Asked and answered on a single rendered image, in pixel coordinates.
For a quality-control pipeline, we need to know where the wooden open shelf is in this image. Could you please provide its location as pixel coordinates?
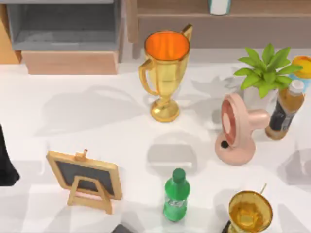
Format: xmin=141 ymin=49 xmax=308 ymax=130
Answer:
xmin=127 ymin=0 xmax=311 ymax=60

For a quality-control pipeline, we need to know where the small gold trophy black base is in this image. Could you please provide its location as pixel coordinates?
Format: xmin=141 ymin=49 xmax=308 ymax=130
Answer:
xmin=223 ymin=183 xmax=274 ymax=233

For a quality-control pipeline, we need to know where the brown tea bottle white cap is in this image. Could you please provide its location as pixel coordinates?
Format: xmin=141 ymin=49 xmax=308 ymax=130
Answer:
xmin=265 ymin=80 xmax=305 ymax=141

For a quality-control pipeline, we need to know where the pale wooden drawer front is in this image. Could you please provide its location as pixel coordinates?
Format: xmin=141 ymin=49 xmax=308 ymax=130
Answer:
xmin=21 ymin=50 xmax=119 ymax=75

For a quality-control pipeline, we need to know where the green plant in white pot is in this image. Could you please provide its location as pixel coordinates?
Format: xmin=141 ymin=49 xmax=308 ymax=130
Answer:
xmin=233 ymin=43 xmax=304 ymax=115

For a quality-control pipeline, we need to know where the framed blackboard on easel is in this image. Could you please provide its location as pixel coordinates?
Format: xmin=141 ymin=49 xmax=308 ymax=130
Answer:
xmin=46 ymin=149 xmax=123 ymax=215

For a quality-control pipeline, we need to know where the pink desk fan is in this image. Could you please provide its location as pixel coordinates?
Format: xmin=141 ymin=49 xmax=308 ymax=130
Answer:
xmin=214 ymin=93 xmax=271 ymax=166

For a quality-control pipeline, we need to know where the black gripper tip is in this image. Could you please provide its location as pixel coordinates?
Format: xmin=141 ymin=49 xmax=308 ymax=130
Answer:
xmin=0 ymin=124 xmax=20 ymax=187

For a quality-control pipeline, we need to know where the light blue cup orange lid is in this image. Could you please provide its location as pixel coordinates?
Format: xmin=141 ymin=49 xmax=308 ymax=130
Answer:
xmin=288 ymin=55 xmax=311 ymax=94

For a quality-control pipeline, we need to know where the wooden cupboard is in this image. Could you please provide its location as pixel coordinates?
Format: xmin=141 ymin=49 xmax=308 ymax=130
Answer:
xmin=0 ymin=0 xmax=23 ymax=65

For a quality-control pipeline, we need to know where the large gold trophy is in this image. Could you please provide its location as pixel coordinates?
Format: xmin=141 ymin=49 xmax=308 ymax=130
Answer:
xmin=138 ymin=23 xmax=194 ymax=123

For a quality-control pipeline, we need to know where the green bottle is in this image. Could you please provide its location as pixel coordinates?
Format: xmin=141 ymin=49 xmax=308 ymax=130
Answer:
xmin=163 ymin=167 xmax=191 ymax=223

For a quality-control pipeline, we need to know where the white and teal cup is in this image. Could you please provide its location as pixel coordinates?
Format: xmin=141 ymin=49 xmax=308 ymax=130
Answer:
xmin=208 ymin=0 xmax=232 ymax=16

